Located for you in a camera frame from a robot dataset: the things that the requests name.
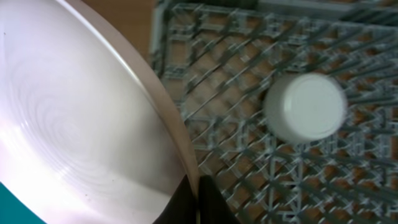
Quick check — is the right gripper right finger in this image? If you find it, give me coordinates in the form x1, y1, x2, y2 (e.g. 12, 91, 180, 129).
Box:
198, 175, 240, 224

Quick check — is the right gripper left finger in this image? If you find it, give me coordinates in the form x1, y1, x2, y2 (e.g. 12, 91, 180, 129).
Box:
153, 176, 197, 224

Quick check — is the large white plate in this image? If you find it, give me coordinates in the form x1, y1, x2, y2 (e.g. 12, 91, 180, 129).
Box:
1, 0, 199, 223

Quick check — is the small grey bowl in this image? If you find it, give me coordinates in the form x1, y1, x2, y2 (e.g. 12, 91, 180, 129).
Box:
263, 73, 348, 144

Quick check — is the grey dishwasher rack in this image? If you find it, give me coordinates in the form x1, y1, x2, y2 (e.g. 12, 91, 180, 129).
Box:
151, 1, 397, 223

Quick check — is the teal serving tray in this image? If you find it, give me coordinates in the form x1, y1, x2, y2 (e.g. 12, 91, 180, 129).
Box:
1, 183, 45, 224

